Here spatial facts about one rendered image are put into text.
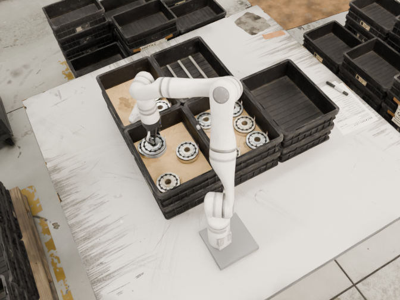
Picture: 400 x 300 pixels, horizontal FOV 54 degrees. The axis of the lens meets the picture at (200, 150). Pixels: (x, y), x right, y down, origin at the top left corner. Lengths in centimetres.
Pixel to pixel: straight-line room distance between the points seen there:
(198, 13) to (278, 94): 146
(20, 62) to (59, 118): 171
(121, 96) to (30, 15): 250
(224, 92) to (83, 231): 96
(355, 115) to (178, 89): 112
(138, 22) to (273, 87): 139
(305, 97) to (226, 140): 82
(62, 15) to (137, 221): 204
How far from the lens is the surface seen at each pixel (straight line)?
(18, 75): 381
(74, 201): 195
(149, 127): 154
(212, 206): 141
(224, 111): 126
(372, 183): 196
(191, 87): 133
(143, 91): 138
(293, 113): 196
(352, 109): 220
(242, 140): 183
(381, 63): 300
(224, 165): 133
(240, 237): 171
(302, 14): 394
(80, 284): 255
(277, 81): 209
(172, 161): 179
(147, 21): 311
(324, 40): 326
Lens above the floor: 230
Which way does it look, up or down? 55 degrees down
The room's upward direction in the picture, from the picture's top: 7 degrees counter-clockwise
